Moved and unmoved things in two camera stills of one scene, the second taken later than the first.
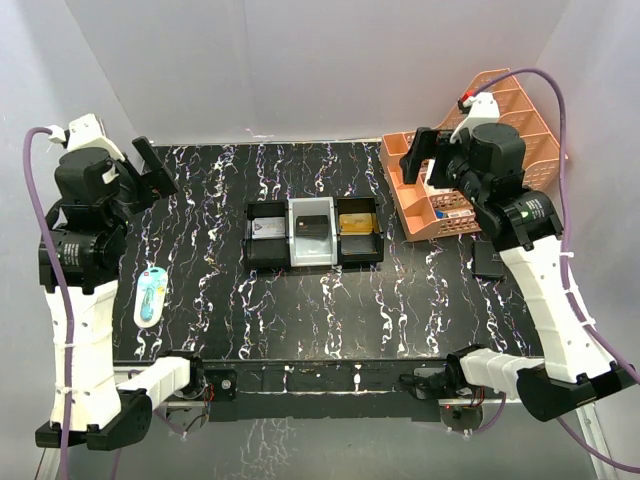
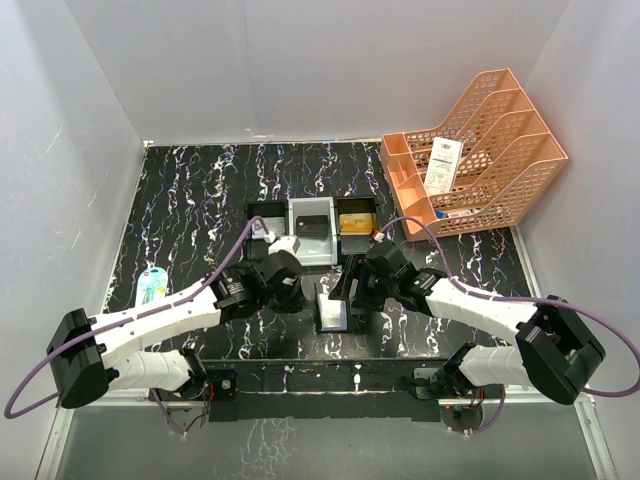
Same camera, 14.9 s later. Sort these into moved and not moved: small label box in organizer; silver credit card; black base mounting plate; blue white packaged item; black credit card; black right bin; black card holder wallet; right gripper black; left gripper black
Moved: left gripper black; black card holder wallet; right gripper black
Not moved: blue white packaged item; black base mounting plate; silver credit card; small label box in organizer; black credit card; black right bin
